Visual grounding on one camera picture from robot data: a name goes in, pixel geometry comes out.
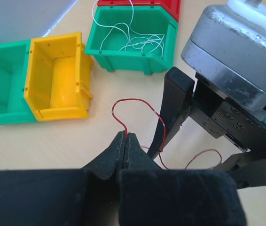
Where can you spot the far green bin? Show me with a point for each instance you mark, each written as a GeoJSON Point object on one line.
{"type": "Point", "coordinates": [13, 70]}

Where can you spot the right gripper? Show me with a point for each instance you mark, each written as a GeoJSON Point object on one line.
{"type": "Point", "coordinates": [219, 115]}

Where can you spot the red bin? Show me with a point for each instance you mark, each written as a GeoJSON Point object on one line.
{"type": "Point", "coordinates": [171, 6]}

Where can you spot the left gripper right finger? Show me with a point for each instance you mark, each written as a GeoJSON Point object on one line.
{"type": "Point", "coordinates": [157, 197]}

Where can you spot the green bin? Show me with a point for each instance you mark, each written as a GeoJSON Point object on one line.
{"type": "Point", "coordinates": [13, 70]}
{"type": "Point", "coordinates": [138, 38]}

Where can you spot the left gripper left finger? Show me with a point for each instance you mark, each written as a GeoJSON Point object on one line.
{"type": "Point", "coordinates": [62, 197]}

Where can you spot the near green bin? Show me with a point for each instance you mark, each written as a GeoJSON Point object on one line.
{"type": "Point", "coordinates": [138, 38]}

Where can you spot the yellow bin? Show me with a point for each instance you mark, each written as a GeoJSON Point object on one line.
{"type": "Point", "coordinates": [57, 84]}

